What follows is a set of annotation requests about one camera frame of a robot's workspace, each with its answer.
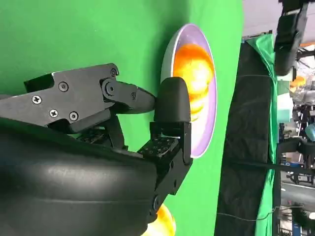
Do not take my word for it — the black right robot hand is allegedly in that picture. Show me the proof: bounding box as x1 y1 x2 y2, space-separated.
0 62 193 236

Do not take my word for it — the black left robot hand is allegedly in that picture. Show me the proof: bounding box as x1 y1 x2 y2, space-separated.
274 0 310 77

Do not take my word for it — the orange and white bread roll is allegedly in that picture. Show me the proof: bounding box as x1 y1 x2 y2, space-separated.
145 204 177 236
173 43 213 122

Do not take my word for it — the orange background object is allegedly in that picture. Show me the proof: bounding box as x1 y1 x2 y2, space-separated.
290 75 306 92

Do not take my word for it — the green hanging cloth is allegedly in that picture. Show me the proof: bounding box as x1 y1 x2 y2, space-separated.
245 33 280 236

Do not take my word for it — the black backdrop cloth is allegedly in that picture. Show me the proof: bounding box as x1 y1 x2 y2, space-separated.
216 36 281 236

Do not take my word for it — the teal background object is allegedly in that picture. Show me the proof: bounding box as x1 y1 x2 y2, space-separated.
306 122 315 143

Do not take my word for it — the black machine stand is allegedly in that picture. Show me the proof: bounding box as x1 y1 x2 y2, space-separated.
277 136 315 185

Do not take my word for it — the lilac plate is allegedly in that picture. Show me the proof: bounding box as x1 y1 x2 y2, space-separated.
161 23 219 159

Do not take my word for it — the green table cloth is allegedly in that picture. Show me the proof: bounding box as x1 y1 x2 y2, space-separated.
0 0 245 236

